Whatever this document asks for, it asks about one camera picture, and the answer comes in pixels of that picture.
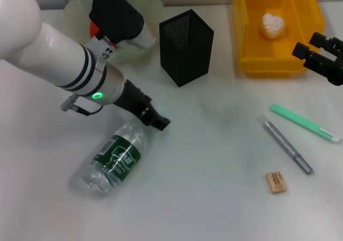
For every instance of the red orange toy fruit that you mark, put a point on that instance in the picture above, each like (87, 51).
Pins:
(94, 30)

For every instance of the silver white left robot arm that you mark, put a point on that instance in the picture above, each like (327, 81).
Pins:
(48, 45)

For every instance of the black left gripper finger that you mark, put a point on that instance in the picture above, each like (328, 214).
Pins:
(160, 123)

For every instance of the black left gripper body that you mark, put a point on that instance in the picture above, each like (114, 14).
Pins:
(134, 101)

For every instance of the grey glitter pen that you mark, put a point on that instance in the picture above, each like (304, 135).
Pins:
(286, 146)

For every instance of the clear green-label water bottle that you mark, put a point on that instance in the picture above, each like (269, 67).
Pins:
(118, 158)

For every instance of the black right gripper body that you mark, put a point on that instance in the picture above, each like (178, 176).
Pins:
(327, 69)

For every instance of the yellow plastic bin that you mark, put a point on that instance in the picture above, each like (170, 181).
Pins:
(281, 56)

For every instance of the white paper ball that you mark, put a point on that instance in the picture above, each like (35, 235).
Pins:
(273, 25)

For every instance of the black mesh pen holder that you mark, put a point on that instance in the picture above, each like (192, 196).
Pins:
(187, 53)

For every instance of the pale green glass fruit plate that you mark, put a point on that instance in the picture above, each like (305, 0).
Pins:
(77, 13)

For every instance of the mint green pen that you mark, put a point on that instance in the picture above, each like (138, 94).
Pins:
(300, 120)

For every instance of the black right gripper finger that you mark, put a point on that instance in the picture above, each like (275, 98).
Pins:
(325, 44)
(308, 53)

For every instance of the tan eraser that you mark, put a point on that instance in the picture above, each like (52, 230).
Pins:
(277, 183)

